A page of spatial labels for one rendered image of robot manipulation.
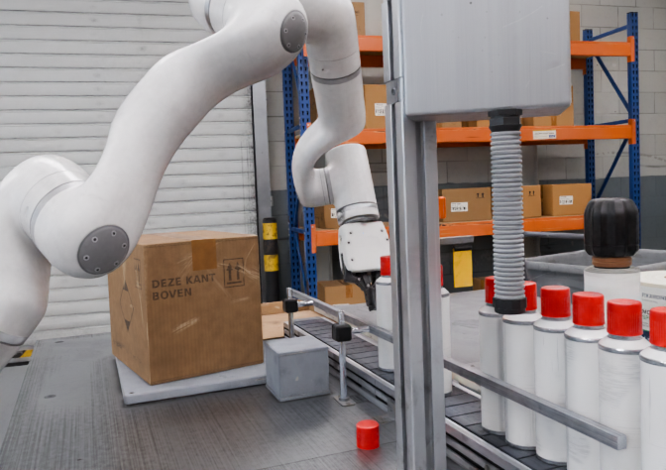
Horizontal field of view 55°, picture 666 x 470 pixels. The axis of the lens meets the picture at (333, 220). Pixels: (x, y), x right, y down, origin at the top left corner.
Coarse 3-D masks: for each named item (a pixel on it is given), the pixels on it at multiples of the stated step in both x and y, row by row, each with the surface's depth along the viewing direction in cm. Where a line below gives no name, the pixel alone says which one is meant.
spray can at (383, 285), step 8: (384, 256) 114; (384, 264) 113; (384, 272) 113; (384, 280) 113; (376, 288) 114; (384, 288) 112; (384, 296) 112; (384, 304) 113; (384, 312) 113; (384, 320) 113; (384, 344) 113; (392, 344) 112; (384, 352) 113; (392, 352) 113; (384, 360) 113; (392, 360) 113; (384, 368) 113; (392, 368) 113
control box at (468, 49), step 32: (416, 0) 67; (448, 0) 66; (480, 0) 66; (512, 0) 65; (544, 0) 64; (416, 32) 67; (448, 32) 66; (480, 32) 66; (512, 32) 65; (544, 32) 64; (416, 64) 67; (448, 64) 67; (480, 64) 66; (512, 64) 65; (544, 64) 64; (416, 96) 68; (448, 96) 67; (480, 96) 66; (512, 96) 65; (544, 96) 65
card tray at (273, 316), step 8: (264, 304) 192; (272, 304) 193; (280, 304) 194; (264, 312) 192; (272, 312) 193; (280, 312) 194; (296, 312) 194; (304, 312) 193; (312, 312) 193; (264, 320) 184; (272, 320) 183; (280, 320) 183; (264, 328) 173; (272, 328) 173; (280, 328) 173; (264, 336) 164; (272, 336) 164; (280, 336) 163
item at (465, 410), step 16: (304, 320) 160; (320, 320) 159; (320, 336) 142; (352, 336) 141; (352, 352) 127; (368, 352) 127; (368, 368) 116; (448, 400) 97; (464, 400) 97; (480, 400) 97; (448, 416) 90; (464, 416) 90; (480, 416) 90; (480, 432) 84; (512, 448) 79; (528, 464) 74; (544, 464) 74
